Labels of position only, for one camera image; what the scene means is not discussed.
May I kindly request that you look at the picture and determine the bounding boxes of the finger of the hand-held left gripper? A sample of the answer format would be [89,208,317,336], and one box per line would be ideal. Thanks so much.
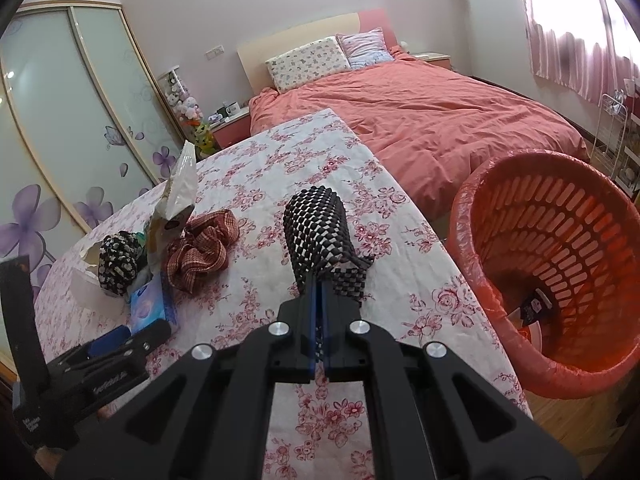
[50,326,133,367]
[127,317,173,357]

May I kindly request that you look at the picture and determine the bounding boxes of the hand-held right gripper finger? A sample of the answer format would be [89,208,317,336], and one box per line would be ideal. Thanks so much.
[321,285,586,480]
[55,285,321,480]

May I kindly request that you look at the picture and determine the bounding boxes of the black white checkered sock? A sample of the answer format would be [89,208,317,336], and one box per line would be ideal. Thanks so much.
[282,185,376,306]

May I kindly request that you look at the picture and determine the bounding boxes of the red plastic basket with liner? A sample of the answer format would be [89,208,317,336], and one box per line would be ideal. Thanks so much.
[446,150,640,401]

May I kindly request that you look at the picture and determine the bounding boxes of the blue tissue packet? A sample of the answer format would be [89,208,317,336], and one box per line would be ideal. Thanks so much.
[127,275,178,336]

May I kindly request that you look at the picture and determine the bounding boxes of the black white patterned cloth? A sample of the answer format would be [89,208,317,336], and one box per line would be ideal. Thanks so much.
[98,230,143,296]

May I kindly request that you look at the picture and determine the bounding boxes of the red plaid scrunchie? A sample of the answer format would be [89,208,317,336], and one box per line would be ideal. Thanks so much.
[165,208,241,295]

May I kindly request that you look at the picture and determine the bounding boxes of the clear plastic snack bag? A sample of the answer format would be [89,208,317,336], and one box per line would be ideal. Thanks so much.
[147,140,198,271]

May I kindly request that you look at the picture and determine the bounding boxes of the red floral white cloth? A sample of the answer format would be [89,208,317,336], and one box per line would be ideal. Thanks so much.
[32,107,533,480]

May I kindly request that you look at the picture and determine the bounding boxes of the white packet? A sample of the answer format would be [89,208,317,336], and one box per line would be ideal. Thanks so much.
[510,310,543,351]

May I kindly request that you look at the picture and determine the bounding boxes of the green plush toy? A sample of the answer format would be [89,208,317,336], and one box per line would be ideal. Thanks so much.
[192,120,218,156]

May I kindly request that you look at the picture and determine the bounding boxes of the black packet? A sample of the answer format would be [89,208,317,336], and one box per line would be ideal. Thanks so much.
[520,290,553,328]

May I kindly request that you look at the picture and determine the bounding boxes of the pink nightstand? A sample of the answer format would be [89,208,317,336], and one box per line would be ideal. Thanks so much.
[210,107,251,151]
[411,52,452,71]

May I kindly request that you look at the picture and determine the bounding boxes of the wardrobe with purple flower doors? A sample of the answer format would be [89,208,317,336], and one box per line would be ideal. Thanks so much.
[0,2,183,371]

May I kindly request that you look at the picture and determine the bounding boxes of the salmon duvet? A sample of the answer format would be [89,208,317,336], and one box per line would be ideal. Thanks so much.
[248,50,588,221]

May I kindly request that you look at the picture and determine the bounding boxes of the stuffed toys pile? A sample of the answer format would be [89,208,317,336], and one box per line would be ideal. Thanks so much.
[159,66,203,126]

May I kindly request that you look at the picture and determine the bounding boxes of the floral print pillow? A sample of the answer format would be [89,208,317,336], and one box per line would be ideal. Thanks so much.
[265,36,352,94]

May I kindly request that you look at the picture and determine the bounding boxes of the pink blue striped pillow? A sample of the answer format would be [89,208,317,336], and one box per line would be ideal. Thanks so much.
[336,30,396,70]

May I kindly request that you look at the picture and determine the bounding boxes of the cream and pink headboard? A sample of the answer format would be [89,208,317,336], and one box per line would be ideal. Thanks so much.
[236,8,401,96]

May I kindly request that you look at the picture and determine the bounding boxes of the pink curtain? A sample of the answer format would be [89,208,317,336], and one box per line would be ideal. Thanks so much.
[515,0,640,106]

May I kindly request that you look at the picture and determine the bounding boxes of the white wire rack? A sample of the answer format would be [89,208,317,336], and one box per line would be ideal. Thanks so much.
[595,92,640,191]

